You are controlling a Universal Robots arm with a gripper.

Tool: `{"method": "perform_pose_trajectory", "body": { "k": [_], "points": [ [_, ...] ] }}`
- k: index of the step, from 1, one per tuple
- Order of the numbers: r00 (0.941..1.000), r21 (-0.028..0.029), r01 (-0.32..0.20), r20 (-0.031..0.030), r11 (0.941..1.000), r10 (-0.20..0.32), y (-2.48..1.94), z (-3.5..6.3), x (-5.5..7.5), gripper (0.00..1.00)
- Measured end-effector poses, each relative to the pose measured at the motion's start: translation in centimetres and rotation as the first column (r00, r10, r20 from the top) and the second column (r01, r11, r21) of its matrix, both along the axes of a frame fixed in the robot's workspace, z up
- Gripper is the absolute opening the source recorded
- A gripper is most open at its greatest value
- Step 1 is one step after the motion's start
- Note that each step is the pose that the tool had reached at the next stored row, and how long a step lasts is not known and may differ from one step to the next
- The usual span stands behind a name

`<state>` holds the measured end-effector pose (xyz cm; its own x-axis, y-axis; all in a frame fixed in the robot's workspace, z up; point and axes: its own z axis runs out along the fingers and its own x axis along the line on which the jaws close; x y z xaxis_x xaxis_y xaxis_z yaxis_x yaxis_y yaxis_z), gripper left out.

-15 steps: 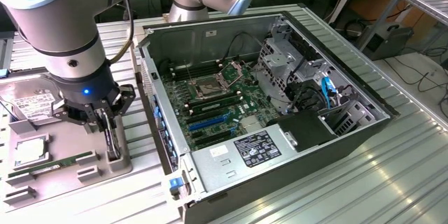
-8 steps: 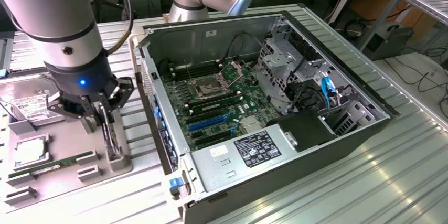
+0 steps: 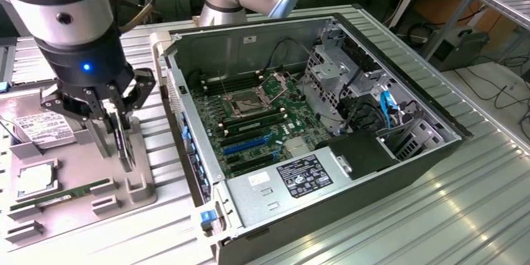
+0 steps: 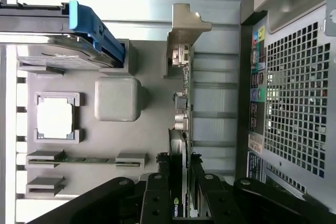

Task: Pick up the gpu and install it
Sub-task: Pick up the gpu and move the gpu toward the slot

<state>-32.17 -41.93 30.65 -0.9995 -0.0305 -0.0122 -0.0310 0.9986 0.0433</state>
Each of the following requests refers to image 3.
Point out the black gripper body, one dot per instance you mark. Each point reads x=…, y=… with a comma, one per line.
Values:
x=88, y=66

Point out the dark graphics card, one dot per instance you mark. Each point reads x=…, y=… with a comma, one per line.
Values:
x=124, y=141

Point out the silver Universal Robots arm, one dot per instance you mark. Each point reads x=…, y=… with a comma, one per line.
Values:
x=61, y=1

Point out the silver hard disk with label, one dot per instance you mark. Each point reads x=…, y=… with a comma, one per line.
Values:
x=43, y=130

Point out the thin metal locking lever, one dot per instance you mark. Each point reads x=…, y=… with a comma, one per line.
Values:
x=224, y=86

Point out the CPU socket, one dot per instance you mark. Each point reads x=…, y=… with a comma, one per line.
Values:
x=244, y=103

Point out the silver CPU chip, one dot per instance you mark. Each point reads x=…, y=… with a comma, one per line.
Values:
x=37, y=182

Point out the installed green RAM stick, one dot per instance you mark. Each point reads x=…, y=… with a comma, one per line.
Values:
x=254, y=126

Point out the grey parts rack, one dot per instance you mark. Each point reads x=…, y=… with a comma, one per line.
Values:
x=79, y=190

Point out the blue expansion slot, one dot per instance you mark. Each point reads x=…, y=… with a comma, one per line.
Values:
x=244, y=147

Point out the metal socket cover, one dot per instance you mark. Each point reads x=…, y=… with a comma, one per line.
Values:
x=276, y=84

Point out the green motherboard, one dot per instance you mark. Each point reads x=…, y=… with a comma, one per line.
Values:
x=264, y=128

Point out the long black expansion slot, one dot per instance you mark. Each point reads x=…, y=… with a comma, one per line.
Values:
x=247, y=162

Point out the small silver heat sink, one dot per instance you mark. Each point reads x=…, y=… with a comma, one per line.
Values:
x=299, y=147

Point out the blue case latch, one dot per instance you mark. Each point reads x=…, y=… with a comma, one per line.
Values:
x=208, y=218

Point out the metal disk bay cage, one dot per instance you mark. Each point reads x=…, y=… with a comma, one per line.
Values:
x=335, y=75

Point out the grey power supply with label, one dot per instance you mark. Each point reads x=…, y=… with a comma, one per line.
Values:
x=290, y=190

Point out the open black PC case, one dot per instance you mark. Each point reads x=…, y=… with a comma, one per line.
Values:
x=331, y=184

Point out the black box device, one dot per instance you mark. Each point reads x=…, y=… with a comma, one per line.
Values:
x=456, y=49

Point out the aluminium frame stand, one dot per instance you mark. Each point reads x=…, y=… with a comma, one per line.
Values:
x=497, y=1

